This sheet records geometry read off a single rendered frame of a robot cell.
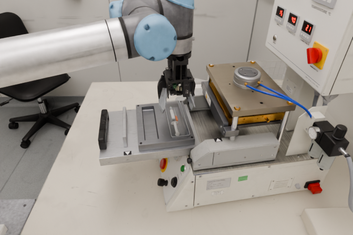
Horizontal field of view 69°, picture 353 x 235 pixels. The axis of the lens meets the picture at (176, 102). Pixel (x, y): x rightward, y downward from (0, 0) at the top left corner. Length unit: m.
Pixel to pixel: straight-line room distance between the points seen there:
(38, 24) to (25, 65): 2.05
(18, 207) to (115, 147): 0.41
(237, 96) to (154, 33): 0.38
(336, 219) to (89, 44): 0.83
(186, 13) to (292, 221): 0.70
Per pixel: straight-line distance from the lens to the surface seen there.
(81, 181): 1.02
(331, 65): 0.71
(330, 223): 0.94
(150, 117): 0.86
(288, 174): 0.91
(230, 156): 0.75
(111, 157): 0.76
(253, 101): 0.73
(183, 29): 0.62
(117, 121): 0.87
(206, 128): 0.89
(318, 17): 0.75
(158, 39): 0.44
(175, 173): 0.86
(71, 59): 0.45
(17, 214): 1.02
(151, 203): 0.91
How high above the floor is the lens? 1.51
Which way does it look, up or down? 35 degrees down
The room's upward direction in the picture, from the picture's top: straight up
